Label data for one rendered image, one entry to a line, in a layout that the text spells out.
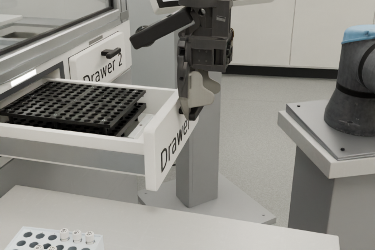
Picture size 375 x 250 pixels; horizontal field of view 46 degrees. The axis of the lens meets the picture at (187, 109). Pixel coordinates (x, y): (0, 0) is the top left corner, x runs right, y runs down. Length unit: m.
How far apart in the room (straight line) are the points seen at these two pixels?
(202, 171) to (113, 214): 1.21
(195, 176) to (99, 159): 1.23
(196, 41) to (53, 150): 0.30
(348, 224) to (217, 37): 0.60
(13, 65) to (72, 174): 0.36
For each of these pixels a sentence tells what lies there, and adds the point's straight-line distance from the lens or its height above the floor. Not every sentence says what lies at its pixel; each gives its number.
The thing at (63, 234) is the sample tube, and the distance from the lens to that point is 0.66.
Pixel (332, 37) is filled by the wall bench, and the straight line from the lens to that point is 3.79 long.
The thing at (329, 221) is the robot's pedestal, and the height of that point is 0.58.
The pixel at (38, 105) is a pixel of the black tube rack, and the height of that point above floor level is 0.90.
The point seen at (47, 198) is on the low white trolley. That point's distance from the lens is 0.83.
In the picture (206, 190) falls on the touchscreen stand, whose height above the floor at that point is 0.10.
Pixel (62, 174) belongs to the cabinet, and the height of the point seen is 0.67.
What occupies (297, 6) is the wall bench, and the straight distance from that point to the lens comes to 3.71.
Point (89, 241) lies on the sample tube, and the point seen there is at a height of 0.80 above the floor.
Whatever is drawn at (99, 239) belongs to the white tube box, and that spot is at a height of 0.80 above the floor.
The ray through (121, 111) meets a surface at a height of 0.90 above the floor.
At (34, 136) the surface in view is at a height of 0.88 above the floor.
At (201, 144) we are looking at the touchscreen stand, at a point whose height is 0.35.
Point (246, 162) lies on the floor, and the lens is 2.46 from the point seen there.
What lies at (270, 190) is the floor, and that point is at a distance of 2.25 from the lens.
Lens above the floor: 1.21
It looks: 23 degrees down
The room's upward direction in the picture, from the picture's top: straight up
